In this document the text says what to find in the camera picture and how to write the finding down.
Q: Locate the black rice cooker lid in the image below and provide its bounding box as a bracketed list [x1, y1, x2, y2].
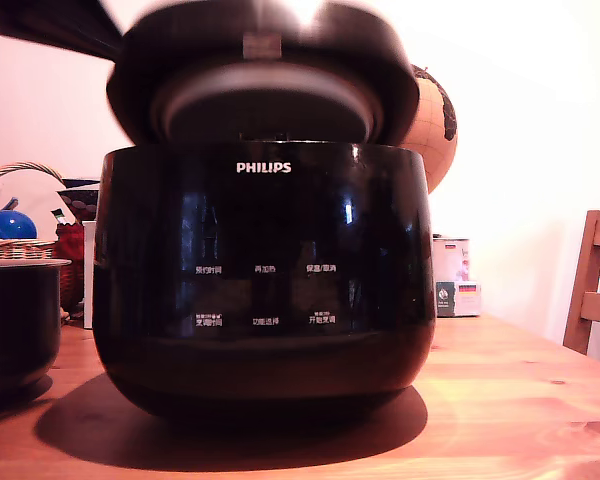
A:
[105, 0, 422, 148]

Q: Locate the black Philips rice cooker body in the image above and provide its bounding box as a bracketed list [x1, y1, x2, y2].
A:
[92, 139, 437, 427]

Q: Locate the white tin with flag label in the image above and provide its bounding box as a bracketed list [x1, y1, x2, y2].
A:
[432, 234, 472, 283]

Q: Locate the small box with flag label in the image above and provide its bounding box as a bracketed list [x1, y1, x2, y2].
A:
[434, 279, 483, 319]

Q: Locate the cork globe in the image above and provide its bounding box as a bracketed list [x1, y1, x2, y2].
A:
[398, 63, 459, 196]

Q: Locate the white flat box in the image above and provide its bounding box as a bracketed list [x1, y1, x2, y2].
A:
[81, 219, 97, 330]

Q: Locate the dark dotted patterned bowl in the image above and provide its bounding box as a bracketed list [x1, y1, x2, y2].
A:
[56, 178, 102, 222]

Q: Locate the red knitted pouch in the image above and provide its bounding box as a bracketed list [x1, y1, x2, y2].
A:
[54, 222, 87, 312]

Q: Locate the wooden chair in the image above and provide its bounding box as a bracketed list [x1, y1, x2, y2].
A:
[562, 209, 600, 357]

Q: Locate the blue ball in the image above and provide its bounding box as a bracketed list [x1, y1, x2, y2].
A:
[0, 209, 39, 242]

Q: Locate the black inner cooking pot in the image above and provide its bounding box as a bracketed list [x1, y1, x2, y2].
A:
[0, 258, 73, 399]

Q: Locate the wicker basket with handle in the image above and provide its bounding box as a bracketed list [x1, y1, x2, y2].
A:
[0, 160, 67, 261]

